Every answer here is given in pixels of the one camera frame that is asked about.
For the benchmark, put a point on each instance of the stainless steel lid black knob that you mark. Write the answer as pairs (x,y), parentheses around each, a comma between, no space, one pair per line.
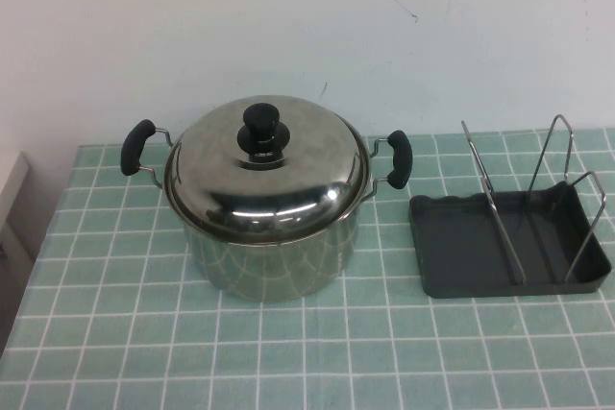
(216,179)

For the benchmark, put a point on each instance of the dark grey lid rack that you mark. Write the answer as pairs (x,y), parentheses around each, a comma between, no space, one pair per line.
(461,247)

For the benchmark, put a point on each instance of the green checked tablecloth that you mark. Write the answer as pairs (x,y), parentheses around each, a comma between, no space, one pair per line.
(144,357)

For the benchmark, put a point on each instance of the white box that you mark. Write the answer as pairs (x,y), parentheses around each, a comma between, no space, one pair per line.
(12,199)

